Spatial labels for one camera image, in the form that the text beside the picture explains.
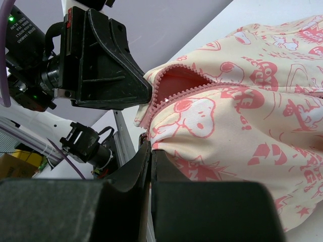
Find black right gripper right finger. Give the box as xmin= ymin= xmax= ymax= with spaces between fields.
xmin=151 ymin=150 xmax=285 ymax=241

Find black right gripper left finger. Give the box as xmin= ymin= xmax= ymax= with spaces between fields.
xmin=1 ymin=142 xmax=151 ymax=241

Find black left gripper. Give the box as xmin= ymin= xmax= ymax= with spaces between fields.
xmin=6 ymin=5 xmax=152 ymax=111

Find pink cream printed hooded jacket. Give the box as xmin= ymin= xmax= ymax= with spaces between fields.
xmin=134 ymin=15 xmax=322 ymax=231

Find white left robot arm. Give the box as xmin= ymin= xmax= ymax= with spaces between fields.
xmin=1 ymin=1 xmax=152 ymax=170

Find yellow cardboard box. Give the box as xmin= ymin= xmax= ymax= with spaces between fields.
xmin=1 ymin=150 xmax=43 ymax=179

